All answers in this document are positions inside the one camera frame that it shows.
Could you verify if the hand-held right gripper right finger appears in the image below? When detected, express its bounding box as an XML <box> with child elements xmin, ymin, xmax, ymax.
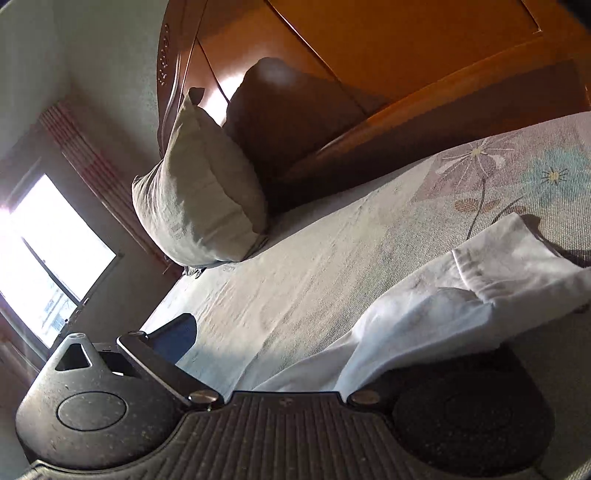
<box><xmin>346</xmin><ymin>371</ymin><xmax>398</xmax><ymax>409</ymax></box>

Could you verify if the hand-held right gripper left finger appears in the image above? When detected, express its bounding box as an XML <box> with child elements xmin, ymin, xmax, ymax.
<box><xmin>55</xmin><ymin>313</ymin><xmax>220</xmax><ymax>411</ymax></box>

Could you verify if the white printed t-shirt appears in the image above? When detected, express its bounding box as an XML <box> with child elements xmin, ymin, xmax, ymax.
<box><xmin>222</xmin><ymin>212</ymin><xmax>591</xmax><ymax>402</ymax></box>

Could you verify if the beige pillow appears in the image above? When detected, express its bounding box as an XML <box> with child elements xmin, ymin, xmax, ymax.
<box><xmin>131</xmin><ymin>88</ymin><xmax>271</xmax><ymax>278</ymax></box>

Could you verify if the bed with floral sheet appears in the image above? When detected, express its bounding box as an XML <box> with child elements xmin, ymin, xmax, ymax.
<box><xmin>139</xmin><ymin>111</ymin><xmax>591</xmax><ymax>480</ymax></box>

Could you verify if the window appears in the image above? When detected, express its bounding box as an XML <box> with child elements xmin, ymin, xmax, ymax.
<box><xmin>0</xmin><ymin>157</ymin><xmax>123</xmax><ymax>349</ymax></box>

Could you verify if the pink checked curtain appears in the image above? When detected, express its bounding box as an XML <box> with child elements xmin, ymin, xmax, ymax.
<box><xmin>39</xmin><ymin>102</ymin><xmax>181</xmax><ymax>278</ymax></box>

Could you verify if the wooden headboard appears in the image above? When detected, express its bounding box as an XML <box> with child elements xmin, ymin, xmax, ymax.
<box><xmin>154</xmin><ymin>0</ymin><xmax>591</xmax><ymax>217</ymax></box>

